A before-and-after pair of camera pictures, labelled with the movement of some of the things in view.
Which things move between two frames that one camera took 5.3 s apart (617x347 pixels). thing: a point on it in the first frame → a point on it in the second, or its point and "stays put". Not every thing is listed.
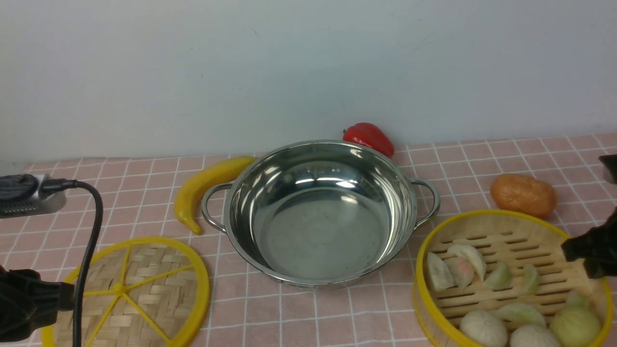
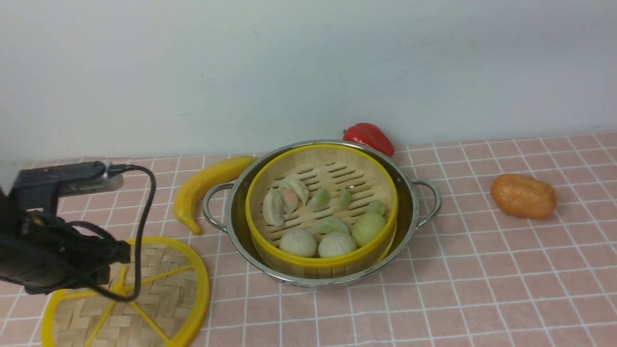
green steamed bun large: x=574 y=327 → x=366 y=226
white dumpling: x=441 y=277 → x=273 y=207
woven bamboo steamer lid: x=138 y=292 stays put
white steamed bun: x=533 y=335 → x=335 y=243
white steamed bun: x=484 y=327 → x=298 y=243
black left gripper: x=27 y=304 → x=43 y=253
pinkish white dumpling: x=462 y=272 → x=290 y=201
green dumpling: x=499 y=277 → x=320 y=201
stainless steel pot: x=311 y=214 stays put
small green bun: x=577 y=300 → x=376 y=207
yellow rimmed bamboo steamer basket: x=499 y=279 → x=321 y=211
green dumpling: x=531 y=279 → x=344 y=200
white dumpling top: x=471 y=254 → x=297 y=186
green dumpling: x=516 y=314 → x=330 y=225
